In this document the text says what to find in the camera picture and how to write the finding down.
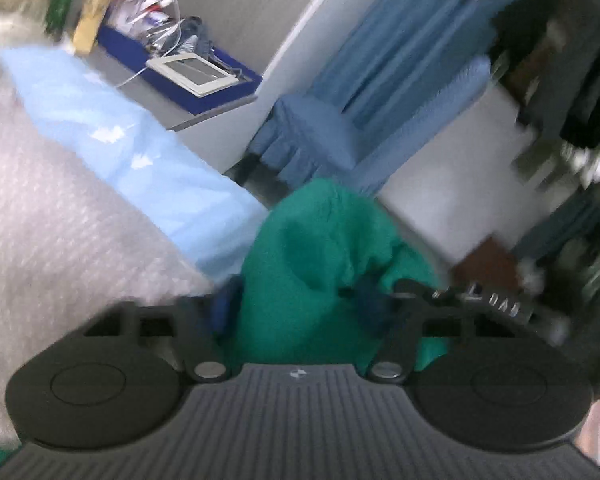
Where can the brown wooden chest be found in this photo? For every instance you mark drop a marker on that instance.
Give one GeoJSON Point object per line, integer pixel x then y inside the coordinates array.
{"type": "Point", "coordinates": [485, 265]}

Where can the blue tray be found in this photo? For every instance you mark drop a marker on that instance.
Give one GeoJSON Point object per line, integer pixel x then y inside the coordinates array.
{"type": "Point", "coordinates": [180, 92]}

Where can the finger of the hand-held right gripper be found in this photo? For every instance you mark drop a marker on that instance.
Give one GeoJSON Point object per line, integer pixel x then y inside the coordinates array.
{"type": "Point", "coordinates": [420, 291]}

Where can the blue curtain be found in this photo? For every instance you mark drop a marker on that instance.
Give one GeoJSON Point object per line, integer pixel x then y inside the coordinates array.
{"type": "Point", "coordinates": [405, 35]}

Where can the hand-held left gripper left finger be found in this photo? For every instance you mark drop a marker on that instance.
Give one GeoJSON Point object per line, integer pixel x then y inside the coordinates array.
{"type": "Point", "coordinates": [225, 310]}

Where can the green printed sweatshirt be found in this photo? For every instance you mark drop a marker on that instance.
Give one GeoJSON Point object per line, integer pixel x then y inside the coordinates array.
{"type": "Point", "coordinates": [305, 260]}

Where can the yellow bottle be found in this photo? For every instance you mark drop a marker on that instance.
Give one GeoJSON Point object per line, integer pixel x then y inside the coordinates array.
{"type": "Point", "coordinates": [92, 15]}

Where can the blue covered chair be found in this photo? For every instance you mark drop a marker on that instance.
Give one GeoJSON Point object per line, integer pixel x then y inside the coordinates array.
{"type": "Point", "coordinates": [330, 135]}

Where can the white framed tablet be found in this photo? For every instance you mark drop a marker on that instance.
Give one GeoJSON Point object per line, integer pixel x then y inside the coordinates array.
{"type": "Point", "coordinates": [195, 72]}

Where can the dark hanging clothes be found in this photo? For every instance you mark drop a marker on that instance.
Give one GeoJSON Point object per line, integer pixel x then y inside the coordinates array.
{"type": "Point", "coordinates": [570, 35]}

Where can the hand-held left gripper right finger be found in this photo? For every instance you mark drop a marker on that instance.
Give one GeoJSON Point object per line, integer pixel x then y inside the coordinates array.
{"type": "Point", "coordinates": [372, 310]}

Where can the green bottle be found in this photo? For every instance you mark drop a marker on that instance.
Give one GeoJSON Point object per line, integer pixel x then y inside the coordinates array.
{"type": "Point", "coordinates": [60, 12]}

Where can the grey nightstand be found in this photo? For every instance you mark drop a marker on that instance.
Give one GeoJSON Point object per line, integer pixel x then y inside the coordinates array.
{"type": "Point", "coordinates": [215, 110]}

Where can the light blue bed sheet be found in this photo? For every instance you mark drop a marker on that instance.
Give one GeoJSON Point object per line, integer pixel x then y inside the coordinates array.
{"type": "Point", "coordinates": [145, 160]}

